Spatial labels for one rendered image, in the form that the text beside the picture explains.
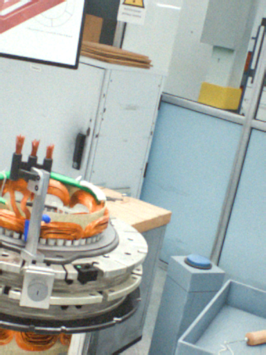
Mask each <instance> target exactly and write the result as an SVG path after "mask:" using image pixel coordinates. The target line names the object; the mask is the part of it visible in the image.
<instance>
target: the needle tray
mask: <svg viewBox="0 0 266 355"><path fill-rule="evenodd" d="M261 330H266V291H263V290H260V289H257V288H254V287H251V286H247V285H244V284H241V283H238V282H235V281H232V280H230V279H229V280H228V282H227V283H226V284H225V285H224V286H223V287H222V289H220V290H219V291H218V294H217V295H216V296H215V297H214V298H213V299H212V300H211V302H210V303H209V304H207V306H206V308H205V309H204V310H203V311H202V312H201V314H200V315H199V316H198V317H197V319H196V320H195V321H194V322H193V324H192V325H191V326H190V327H189V328H188V329H187V331H186V332H185V333H184V335H183V336H182V337H181V338H180V339H179V340H178V343H177V348H176V352H175V355H232V353H231V352H230V349H229V348H228V347H227V345H225V344H224V342H225V341H226V342H227V343H229V344H228V346H229V347H230V348H231V350H232V352H233V355H266V343H261V344H257V345H248V344H247V343H246V342H245V341H241V342H237V343H230V342H234V341H239V340H244V339H245V334H246V333H249V332H254V331H261ZM220 345H224V346H225V347H226V349H225V348H224V347H222V346H220ZM221 349H225V350H223V351H221V352H220V353H219V354H218V352H219V351H220V350H221Z"/></svg>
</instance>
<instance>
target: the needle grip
mask: <svg viewBox="0 0 266 355"><path fill-rule="evenodd" d="M247 336H248V337H249V338H251V341H250V342H246V343H247V344H248V345H257V344H261V343H266V330H261V331H254V332H249V333H246V334H245V338H247Z"/></svg>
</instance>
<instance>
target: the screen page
mask: <svg viewBox="0 0 266 355"><path fill-rule="evenodd" d="M28 1H30V0H22V1H20V2H19V3H17V4H15V5H13V6H11V7H9V8H7V9H5V10H2V11H1V15H4V14H6V13H8V12H10V11H11V10H14V9H15V8H18V7H20V6H22V5H23V4H24V3H26V2H28ZM83 3H84V0H67V1H65V2H63V3H60V4H58V5H56V6H54V8H51V9H50V10H47V11H45V12H43V13H41V14H39V15H37V16H35V17H32V18H30V19H28V21H26V22H24V23H22V24H20V25H18V26H16V27H14V28H11V29H10V30H8V31H5V32H3V33H2V34H1V35H0V52H1V53H9V54H13V55H21V56H26V57H30V58H38V59H43V60H50V61H55V62H62V63H67V64H75V58H76V49H77V44H78V38H79V33H80V23H81V19H82V9H83Z"/></svg>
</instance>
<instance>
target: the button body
mask: <svg viewBox="0 0 266 355"><path fill-rule="evenodd" d="M184 258H186V257H171V258H170V263H168V269H167V273H166V279H165V282H164V285H163V291H162V295H161V301H160V304H159V310H158V314H157V317H156V320H155V324H154V329H153V332H152V339H151V342H150V348H149V352H148V355H175V352H176V348H177V343H178V340H179V339H180V338H181V337H182V336H183V335H184V333H185V332H186V331H187V329H188V328H189V327H190V326H191V325H192V324H193V322H194V321H195V320H196V319H197V317H198V316H199V315H200V314H201V312H202V311H203V310H204V309H205V308H206V306H207V304H209V303H210V302H211V300H212V299H213V298H214V297H215V296H216V295H217V294H218V291H219V290H220V289H222V285H223V282H224V276H225V271H223V270H222V269H219V268H218V267H217V266H216V265H215V264H214V263H212V262H211V263H212V264H213V267H212V269H211V270H198V269H196V268H191V267H190V266H188V265H187V264H186V263H185V262H184Z"/></svg>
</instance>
